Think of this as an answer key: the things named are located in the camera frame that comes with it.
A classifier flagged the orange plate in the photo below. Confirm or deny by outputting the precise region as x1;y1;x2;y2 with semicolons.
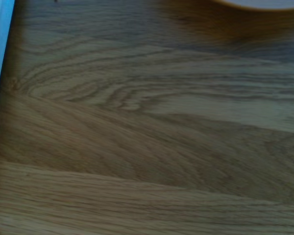
212;0;294;12

